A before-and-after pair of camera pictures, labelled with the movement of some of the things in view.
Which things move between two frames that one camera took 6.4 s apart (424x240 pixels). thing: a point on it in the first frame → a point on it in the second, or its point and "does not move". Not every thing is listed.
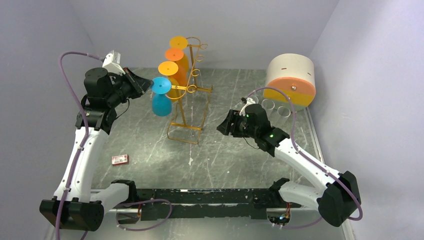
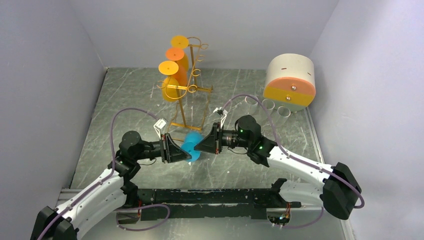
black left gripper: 142,84 → 170,151
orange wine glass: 180,77 does not move
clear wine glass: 268,105 does not move
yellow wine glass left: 170,68 does not move
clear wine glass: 283,112 does not move
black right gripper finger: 224,127 → 208,144
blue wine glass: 161,102 → 191,139
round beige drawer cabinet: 294,75 does not move
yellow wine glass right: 180,42 does not move
